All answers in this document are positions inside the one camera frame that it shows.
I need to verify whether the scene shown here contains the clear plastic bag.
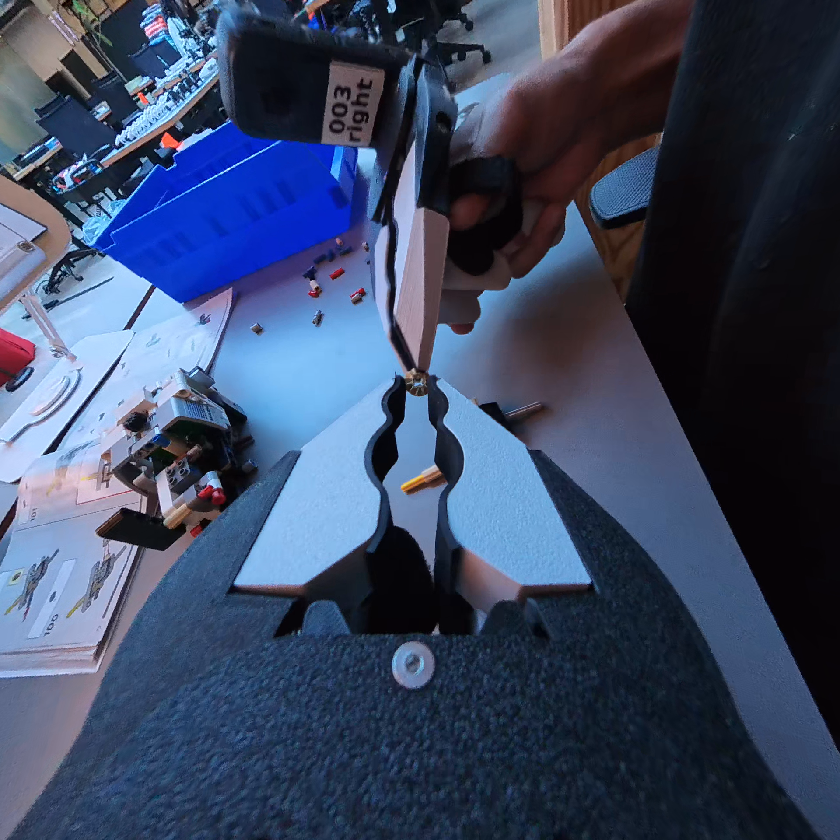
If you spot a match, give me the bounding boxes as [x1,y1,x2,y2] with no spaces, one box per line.
[79,200,132,250]

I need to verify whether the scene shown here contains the person's right forearm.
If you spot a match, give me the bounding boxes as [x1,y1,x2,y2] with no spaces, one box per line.
[564,0,698,172]

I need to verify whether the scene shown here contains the instruction sign board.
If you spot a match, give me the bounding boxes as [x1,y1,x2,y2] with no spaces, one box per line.
[0,174,74,358]

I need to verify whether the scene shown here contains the open instruction booklet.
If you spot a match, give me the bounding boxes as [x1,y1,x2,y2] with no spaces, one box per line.
[0,287,236,680]

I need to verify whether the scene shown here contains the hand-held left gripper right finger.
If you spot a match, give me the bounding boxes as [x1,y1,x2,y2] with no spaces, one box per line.
[427,375,593,634]

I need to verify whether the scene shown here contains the red bag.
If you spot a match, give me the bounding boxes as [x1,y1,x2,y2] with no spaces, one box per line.
[0,327,37,389]

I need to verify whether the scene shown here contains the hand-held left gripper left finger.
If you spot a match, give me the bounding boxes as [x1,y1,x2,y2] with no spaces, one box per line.
[233,375,404,634]

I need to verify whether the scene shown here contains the cluttered background desk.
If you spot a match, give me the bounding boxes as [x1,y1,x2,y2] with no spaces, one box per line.
[13,56,221,191]

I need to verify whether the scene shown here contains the black office chair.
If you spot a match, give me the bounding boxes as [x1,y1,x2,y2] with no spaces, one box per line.
[420,0,493,67]

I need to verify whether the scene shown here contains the lego truck model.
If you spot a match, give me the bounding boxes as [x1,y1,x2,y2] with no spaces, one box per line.
[98,366,258,553]

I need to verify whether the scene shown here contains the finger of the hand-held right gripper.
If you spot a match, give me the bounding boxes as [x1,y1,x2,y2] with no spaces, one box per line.
[369,217,416,371]
[392,141,452,371]

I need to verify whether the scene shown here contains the black office chair armrest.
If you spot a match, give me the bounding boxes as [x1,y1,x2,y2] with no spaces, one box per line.
[589,146,661,231]

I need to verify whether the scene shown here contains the scattered small lego pieces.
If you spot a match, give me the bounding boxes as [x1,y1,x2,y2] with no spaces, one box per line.
[249,235,371,336]

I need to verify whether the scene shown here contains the person's right hand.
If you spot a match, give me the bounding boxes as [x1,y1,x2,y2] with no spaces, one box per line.
[449,38,658,336]

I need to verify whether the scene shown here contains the blue plastic bin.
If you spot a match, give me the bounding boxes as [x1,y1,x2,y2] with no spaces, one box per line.
[92,121,378,304]

